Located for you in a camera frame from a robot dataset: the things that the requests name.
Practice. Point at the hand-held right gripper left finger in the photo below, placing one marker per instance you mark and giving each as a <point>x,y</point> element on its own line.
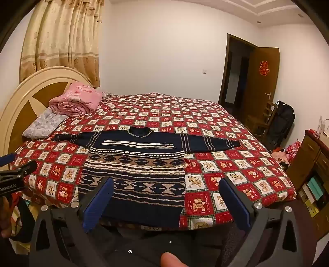
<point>99,204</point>

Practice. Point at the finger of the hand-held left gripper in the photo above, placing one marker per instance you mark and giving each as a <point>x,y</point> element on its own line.
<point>7,158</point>
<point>27,168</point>

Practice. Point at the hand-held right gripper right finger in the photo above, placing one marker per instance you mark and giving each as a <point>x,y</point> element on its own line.
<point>237,206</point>

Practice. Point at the dark blue patterned knit sweater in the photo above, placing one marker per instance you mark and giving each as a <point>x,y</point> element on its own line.
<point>136,179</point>

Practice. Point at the person's left hand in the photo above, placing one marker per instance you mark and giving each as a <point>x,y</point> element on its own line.
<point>4,218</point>

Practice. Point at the person's right hand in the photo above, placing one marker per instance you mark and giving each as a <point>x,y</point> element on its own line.
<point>172,260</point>

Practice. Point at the person's red black clothing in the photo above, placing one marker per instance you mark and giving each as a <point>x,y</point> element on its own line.
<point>21,205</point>

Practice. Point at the grey floral pillow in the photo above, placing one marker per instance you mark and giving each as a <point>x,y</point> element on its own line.
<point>43,123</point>

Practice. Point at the cream and brown headboard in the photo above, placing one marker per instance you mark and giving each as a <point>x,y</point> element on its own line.
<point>15,102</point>

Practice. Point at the pink cloth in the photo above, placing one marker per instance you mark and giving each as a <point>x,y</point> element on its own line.
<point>279,156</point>

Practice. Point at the white box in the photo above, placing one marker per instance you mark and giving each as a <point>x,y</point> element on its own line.
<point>307,193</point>

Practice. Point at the yellow box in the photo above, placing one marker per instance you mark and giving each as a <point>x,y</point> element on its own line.
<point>312,209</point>

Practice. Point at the red checked cloth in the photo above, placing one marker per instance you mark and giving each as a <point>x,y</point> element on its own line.
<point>293,151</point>

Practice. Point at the red checked printed blanket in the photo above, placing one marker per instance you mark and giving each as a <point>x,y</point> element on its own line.
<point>231,128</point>

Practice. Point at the teal box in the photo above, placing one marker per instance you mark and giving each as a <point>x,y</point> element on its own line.
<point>315,188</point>

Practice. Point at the pink folded quilt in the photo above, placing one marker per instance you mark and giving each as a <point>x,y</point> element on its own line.
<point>77,100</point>

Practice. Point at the wooden chair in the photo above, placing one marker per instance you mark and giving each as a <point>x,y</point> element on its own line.
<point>259,123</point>

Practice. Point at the brown wooden cabinet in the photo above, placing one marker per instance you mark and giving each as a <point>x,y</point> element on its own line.
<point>308,154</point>

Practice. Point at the black bag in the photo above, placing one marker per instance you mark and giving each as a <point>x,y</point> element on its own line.
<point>282,123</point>

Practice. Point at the brown wooden door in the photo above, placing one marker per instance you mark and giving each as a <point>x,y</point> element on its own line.
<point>262,97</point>

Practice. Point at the white power adapter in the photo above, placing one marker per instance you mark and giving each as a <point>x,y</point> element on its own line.
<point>321,125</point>

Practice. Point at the beige floral curtain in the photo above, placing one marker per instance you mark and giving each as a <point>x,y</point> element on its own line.
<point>61,38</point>

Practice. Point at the red paper door decoration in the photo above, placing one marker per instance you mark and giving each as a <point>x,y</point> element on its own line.
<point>263,68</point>

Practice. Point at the dark wooden door frame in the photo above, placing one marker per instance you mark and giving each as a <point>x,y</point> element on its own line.
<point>228,51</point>

